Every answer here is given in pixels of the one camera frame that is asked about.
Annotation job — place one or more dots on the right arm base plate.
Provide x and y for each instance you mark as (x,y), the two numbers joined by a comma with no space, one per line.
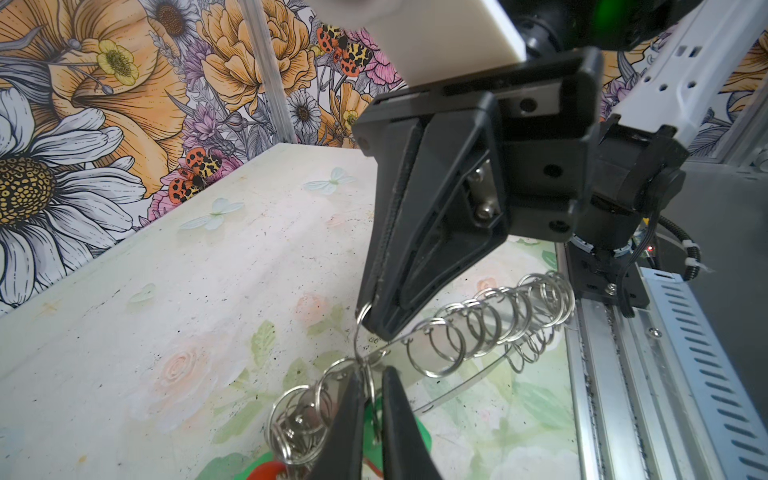
(594,275)

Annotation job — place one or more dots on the aluminium front rail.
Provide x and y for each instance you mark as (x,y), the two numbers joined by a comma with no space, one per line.
(634,415)

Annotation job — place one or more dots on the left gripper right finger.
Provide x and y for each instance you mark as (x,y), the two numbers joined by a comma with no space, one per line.
(397,414)

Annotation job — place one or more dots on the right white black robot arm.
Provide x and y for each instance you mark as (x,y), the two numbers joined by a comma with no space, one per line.
(663,61)

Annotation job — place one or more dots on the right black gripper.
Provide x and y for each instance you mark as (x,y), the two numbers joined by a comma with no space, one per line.
(462,163)

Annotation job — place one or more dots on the green key tag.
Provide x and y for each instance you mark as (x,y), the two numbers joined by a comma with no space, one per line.
(416,442)

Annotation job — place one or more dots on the red key tag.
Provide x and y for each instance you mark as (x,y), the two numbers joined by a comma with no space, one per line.
(269,470)

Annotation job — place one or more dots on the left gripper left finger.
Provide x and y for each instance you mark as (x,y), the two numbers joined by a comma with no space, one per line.
(342,453)

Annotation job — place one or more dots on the perforated metal cable tray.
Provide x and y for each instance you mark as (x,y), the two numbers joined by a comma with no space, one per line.
(732,423)

